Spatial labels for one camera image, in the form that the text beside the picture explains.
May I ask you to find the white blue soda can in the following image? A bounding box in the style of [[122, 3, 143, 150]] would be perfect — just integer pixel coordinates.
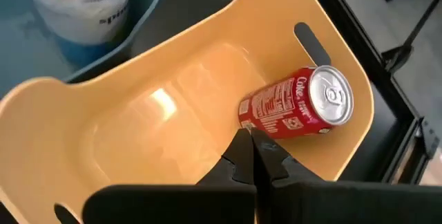
[[17, 0, 134, 46]]

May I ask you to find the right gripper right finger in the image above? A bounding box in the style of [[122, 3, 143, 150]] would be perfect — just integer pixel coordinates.
[[250, 128, 442, 224]]

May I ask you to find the black table clamp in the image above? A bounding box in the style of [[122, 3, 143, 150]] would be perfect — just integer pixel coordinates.
[[381, 44, 415, 75]]

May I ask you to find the yellow plastic bin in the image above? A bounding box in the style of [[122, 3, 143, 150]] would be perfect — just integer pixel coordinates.
[[0, 0, 376, 224]]

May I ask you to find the blue-grey plastic bin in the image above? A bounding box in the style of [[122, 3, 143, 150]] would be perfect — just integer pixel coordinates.
[[0, 0, 166, 97]]

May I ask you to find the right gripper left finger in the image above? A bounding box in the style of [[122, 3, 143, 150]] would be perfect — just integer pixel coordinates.
[[81, 128, 257, 224]]

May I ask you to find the red cola can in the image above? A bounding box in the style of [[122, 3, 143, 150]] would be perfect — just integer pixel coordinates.
[[237, 64, 355, 140]]

